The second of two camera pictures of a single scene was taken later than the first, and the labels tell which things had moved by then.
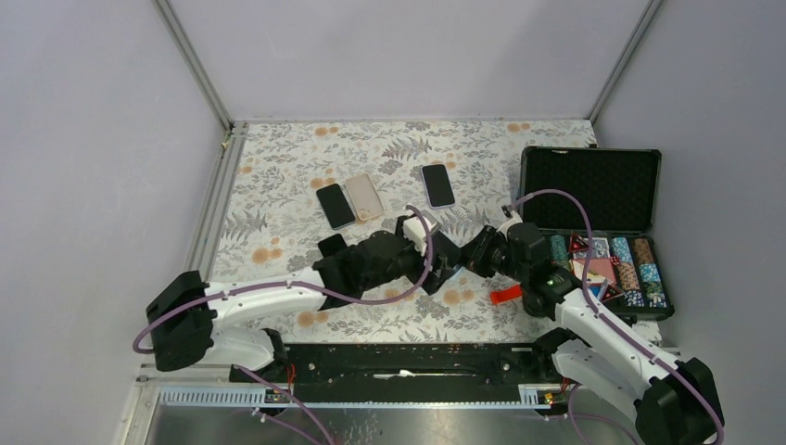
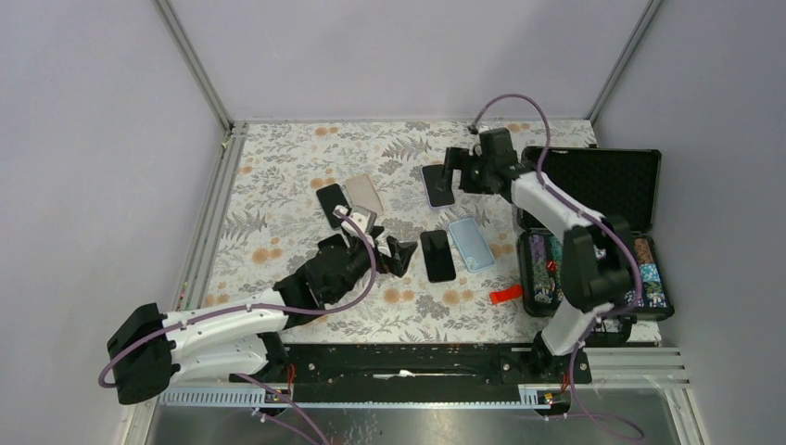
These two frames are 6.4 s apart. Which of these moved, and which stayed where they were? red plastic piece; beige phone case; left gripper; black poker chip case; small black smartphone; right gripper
Moved: right gripper; left gripper
Stayed: small black smartphone; black poker chip case; beige phone case; red plastic piece
